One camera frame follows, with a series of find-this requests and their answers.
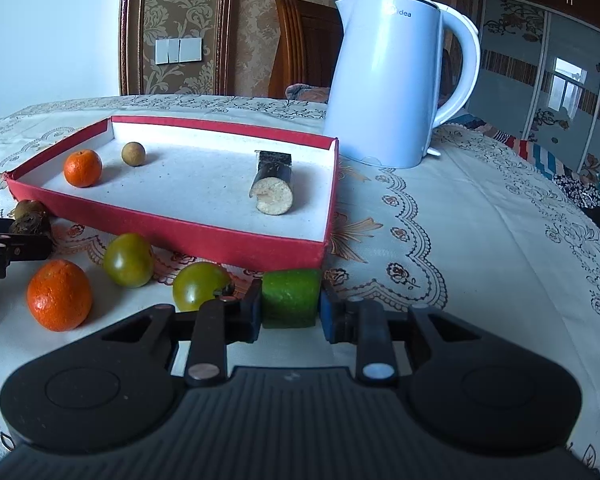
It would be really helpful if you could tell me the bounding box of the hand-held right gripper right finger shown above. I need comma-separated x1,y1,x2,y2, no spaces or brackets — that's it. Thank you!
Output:
321,284,488,386

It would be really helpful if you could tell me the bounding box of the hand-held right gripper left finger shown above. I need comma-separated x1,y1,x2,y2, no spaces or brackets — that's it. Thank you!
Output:
102,280,264,388

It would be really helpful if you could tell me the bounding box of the dark water chestnut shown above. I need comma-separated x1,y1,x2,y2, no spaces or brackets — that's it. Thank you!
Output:
10,211,51,238

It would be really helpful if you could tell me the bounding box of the green cucumber piece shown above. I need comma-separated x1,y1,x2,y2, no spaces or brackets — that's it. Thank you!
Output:
261,269,322,330

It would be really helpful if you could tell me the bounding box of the large orange mandarin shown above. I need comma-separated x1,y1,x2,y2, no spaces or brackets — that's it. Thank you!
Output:
26,259,92,332

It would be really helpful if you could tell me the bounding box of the green tomato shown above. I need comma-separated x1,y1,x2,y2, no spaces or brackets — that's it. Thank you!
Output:
172,262,233,312
103,233,155,289

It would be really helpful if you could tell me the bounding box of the small orange mandarin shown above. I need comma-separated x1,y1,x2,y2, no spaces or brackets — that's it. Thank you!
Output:
63,149,103,188

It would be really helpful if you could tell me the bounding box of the dark sugarcane piece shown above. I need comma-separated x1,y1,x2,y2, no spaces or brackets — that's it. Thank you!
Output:
249,151,295,217

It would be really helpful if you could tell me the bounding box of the red shallow cardboard box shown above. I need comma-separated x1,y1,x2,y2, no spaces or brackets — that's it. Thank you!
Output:
5,115,340,272

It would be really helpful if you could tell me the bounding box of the patterned pillow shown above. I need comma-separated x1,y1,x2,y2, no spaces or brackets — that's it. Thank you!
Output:
285,83,331,103

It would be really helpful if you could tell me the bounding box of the white electric kettle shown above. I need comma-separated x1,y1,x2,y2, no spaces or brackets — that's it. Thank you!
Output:
322,0,482,170

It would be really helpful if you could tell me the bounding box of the striped colourful blanket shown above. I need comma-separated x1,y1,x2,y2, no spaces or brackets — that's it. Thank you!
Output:
450,112,600,211

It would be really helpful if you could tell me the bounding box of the floral sliding-door wardrobe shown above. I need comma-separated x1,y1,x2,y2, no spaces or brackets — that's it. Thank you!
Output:
467,0,600,176

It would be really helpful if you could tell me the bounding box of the wooden wall trim frame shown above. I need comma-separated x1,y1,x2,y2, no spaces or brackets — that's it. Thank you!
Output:
118,0,241,97

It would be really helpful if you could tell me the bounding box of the white wall switch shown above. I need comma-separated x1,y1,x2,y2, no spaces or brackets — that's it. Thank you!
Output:
155,36,203,65

